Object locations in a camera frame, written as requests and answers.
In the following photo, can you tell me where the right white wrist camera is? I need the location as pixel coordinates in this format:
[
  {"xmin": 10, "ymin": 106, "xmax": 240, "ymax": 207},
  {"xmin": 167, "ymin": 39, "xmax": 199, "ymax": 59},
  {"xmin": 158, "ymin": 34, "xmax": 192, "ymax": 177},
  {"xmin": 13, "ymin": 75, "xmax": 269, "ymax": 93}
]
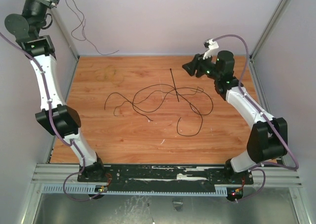
[{"xmin": 203, "ymin": 39, "xmax": 219, "ymax": 60}]

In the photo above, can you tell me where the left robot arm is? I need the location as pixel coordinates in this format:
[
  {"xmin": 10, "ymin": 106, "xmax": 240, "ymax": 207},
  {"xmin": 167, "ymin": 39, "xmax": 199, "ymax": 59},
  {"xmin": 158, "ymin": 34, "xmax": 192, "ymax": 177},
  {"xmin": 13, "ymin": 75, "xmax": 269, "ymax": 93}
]
[{"xmin": 4, "ymin": 0, "xmax": 106, "ymax": 182}]

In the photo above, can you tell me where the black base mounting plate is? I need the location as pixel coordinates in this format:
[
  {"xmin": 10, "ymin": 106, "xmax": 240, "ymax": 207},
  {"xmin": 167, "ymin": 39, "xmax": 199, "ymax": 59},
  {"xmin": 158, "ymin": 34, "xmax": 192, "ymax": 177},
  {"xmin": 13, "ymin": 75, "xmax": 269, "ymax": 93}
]
[{"xmin": 77, "ymin": 164, "xmax": 253, "ymax": 192}]

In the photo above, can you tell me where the grey slotted cable duct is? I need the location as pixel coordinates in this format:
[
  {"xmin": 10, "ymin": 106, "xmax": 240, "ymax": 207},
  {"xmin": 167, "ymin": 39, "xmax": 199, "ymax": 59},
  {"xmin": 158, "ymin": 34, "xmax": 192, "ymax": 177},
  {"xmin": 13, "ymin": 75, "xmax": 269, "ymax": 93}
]
[{"xmin": 41, "ymin": 183, "xmax": 228, "ymax": 196}]

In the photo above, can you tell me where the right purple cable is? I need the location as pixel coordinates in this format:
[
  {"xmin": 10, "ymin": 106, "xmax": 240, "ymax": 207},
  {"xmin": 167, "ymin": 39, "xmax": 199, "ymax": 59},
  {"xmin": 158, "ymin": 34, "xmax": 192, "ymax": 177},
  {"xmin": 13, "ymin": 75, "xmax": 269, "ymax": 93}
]
[{"xmin": 212, "ymin": 34, "xmax": 300, "ymax": 205}]

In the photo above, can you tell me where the black zip tie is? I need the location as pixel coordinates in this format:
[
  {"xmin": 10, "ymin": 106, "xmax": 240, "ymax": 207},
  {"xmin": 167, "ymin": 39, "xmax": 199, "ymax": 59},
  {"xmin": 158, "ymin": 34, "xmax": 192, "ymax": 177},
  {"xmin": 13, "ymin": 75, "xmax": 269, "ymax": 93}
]
[{"xmin": 169, "ymin": 68, "xmax": 180, "ymax": 102}]

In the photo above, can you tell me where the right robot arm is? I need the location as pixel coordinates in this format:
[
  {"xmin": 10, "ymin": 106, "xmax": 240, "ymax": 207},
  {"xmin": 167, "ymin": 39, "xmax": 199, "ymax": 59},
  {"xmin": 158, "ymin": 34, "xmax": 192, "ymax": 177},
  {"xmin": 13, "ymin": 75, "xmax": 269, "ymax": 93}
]
[{"xmin": 182, "ymin": 50, "xmax": 287, "ymax": 183}]

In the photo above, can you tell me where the aluminium front rail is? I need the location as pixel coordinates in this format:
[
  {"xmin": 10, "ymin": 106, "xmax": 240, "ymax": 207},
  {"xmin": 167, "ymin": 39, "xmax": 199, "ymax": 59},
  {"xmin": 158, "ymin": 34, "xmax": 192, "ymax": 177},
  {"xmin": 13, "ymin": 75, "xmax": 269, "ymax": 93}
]
[{"xmin": 31, "ymin": 164, "xmax": 302, "ymax": 187}]

